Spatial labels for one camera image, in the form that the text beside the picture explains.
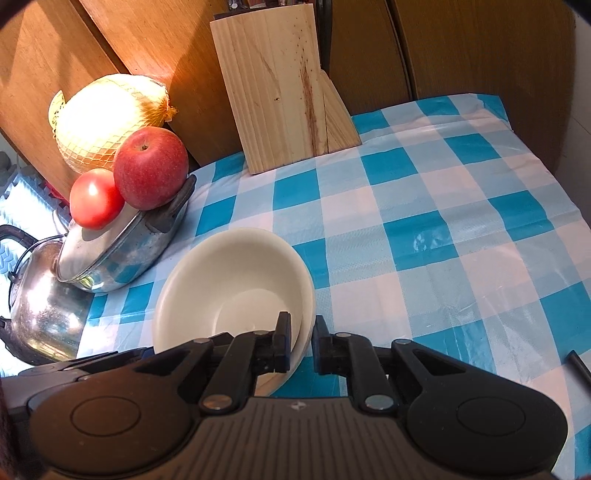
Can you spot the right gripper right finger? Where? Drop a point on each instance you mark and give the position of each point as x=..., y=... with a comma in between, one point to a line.
x=377, y=378

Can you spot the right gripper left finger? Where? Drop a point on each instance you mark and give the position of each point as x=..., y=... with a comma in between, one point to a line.
x=220, y=373

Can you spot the steel pot with lid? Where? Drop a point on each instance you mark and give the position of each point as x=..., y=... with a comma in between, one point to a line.
x=100, y=261

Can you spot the blue white checkered tablecloth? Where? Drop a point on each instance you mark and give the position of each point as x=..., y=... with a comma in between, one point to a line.
x=442, y=227

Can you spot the black magnifying glass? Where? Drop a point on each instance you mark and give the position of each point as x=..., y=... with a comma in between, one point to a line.
x=579, y=368

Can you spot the red tomato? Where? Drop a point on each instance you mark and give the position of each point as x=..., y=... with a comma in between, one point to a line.
x=94, y=199

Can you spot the red apple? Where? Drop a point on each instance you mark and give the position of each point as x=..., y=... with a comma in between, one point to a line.
x=150, y=167

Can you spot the wooden knife block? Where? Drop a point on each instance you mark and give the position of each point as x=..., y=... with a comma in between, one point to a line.
x=286, y=108

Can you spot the yellow pomelo in net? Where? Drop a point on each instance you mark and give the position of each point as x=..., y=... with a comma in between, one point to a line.
x=91, y=126

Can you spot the steel kettle black handle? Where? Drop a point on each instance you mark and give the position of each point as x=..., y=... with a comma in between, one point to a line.
x=47, y=316

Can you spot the black riveted knife handle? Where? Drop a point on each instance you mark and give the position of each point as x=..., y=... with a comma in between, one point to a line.
x=238, y=6

